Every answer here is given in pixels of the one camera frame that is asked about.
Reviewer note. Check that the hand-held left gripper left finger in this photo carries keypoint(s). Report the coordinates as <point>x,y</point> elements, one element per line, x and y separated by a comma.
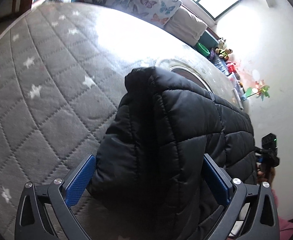
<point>79,182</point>

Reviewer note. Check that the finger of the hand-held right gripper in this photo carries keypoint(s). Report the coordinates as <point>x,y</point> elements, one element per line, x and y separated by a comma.
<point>259,158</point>

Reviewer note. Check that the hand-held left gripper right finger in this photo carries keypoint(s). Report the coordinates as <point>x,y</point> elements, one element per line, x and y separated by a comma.
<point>216,182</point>

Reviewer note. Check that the black puffer jacket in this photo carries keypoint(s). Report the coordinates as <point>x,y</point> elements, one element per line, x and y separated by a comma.
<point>174,130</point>

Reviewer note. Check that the green pinwheel toy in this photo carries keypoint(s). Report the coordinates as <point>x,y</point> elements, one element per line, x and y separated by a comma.
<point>259,91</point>

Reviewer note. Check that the clear plastic box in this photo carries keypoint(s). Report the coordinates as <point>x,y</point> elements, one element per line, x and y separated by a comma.
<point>237,92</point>

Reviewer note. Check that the red toy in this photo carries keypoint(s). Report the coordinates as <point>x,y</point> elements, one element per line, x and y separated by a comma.
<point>231,67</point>

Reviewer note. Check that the bed with grey quilt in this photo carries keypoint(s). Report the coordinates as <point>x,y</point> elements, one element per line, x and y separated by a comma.
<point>49,92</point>

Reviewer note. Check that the plush toy with yellow vest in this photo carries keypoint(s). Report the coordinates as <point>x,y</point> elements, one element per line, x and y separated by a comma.
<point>224,53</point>

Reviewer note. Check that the panda plush toy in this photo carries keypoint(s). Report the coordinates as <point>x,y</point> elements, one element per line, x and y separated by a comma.
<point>222,42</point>

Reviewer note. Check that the green plastic container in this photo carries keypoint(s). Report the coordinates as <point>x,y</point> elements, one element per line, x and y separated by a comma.
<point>203,49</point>

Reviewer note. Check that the beige pillow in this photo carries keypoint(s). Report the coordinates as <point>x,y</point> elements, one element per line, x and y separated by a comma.
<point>186,25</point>

